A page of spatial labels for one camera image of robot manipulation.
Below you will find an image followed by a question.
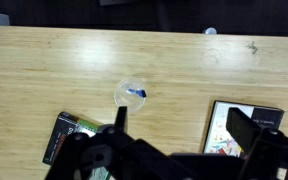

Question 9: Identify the small white round object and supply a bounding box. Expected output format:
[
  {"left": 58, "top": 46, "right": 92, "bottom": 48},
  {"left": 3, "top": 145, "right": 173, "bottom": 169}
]
[{"left": 202, "top": 26, "right": 218, "bottom": 35}]

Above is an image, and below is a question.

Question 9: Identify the blue and white marker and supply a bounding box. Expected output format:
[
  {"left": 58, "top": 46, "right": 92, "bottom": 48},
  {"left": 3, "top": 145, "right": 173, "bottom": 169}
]
[{"left": 126, "top": 87, "right": 148, "bottom": 99}]

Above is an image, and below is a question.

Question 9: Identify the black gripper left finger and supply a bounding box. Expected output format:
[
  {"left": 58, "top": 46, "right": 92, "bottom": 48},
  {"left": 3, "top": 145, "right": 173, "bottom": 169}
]
[{"left": 114, "top": 105, "right": 129, "bottom": 134}]

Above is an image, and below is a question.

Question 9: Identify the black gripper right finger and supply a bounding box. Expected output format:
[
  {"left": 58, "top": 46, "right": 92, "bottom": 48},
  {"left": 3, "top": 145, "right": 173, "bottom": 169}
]
[{"left": 225, "top": 107, "right": 262, "bottom": 156}]

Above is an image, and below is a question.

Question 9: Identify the clear drinking glass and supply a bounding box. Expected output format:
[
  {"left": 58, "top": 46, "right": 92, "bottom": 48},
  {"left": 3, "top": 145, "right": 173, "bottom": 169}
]
[{"left": 113, "top": 76, "right": 148, "bottom": 113}]

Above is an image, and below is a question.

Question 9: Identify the green and black book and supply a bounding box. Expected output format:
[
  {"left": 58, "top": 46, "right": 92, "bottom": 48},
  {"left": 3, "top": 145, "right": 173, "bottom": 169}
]
[{"left": 42, "top": 111, "right": 102, "bottom": 167}]

